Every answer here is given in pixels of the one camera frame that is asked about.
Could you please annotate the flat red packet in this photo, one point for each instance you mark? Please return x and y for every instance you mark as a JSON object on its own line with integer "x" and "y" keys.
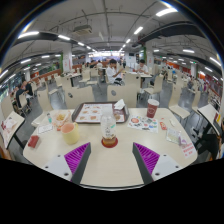
{"x": 33, "y": 141}

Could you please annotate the group of beige chairs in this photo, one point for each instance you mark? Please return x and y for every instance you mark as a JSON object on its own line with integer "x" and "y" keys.
{"x": 156, "y": 82}

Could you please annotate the white red-bordered paper card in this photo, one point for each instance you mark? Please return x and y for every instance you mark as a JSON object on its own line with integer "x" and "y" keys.
{"x": 45, "y": 128}

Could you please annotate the red sauce sachet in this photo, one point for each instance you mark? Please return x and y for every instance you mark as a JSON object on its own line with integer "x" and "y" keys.
{"x": 163, "y": 126}

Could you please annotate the ceiling air conditioner unit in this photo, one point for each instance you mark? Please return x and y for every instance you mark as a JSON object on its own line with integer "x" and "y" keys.
{"x": 82, "y": 30}

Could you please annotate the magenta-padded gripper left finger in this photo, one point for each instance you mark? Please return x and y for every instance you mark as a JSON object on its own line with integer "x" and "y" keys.
{"x": 58, "y": 166}

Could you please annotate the yellow cup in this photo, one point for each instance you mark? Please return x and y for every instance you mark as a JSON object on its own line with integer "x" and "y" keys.
{"x": 70, "y": 135}

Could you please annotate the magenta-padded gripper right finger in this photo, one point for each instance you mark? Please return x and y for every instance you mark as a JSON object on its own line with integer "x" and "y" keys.
{"x": 165, "y": 166}

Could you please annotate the group of ceiling lights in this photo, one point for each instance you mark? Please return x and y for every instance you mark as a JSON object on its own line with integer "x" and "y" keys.
{"x": 28, "y": 34}

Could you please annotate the flat round red coaster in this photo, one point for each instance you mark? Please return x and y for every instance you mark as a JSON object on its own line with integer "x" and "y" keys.
{"x": 103, "y": 144}

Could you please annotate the clear white-capped drink bottle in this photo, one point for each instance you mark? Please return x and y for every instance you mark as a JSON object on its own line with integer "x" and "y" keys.
{"x": 108, "y": 128}

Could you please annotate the white napkin pile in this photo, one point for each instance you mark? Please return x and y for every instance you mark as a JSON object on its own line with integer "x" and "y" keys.
{"x": 10, "y": 124}

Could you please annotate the person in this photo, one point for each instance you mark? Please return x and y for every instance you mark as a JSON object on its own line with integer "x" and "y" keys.
{"x": 20, "y": 95}
{"x": 28, "y": 89}
{"x": 111, "y": 73}
{"x": 142, "y": 68}

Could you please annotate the printed paper tray liner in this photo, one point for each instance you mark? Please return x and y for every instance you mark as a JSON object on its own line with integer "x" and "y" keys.
{"x": 90, "y": 113}

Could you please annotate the white red-printed paper slip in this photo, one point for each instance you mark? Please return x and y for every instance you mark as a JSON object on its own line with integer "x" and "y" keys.
{"x": 189, "y": 150}

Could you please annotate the colourful printed leaflet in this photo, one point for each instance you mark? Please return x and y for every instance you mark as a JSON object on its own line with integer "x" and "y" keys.
{"x": 143, "y": 124}

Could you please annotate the paper food wrapper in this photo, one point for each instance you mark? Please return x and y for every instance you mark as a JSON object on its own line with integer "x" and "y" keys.
{"x": 60, "y": 118}

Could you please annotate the beige chair with oval hole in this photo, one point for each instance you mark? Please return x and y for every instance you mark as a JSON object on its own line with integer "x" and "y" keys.
{"x": 125, "y": 95}
{"x": 80, "y": 96}

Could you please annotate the beige side table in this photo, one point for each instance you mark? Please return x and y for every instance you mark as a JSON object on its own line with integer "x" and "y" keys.
{"x": 208, "y": 115}
{"x": 13, "y": 128}

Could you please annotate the red paper cup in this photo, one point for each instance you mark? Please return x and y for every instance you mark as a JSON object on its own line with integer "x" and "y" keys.
{"x": 152, "y": 109}

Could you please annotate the dark food tray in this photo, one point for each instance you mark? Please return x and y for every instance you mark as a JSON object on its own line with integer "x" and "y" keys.
{"x": 74, "y": 115}

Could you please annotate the clear plastic packet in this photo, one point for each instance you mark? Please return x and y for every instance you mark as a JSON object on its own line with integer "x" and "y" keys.
{"x": 173, "y": 136}

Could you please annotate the crumpled white napkin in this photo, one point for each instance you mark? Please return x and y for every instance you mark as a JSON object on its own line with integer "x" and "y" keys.
{"x": 119, "y": 105}

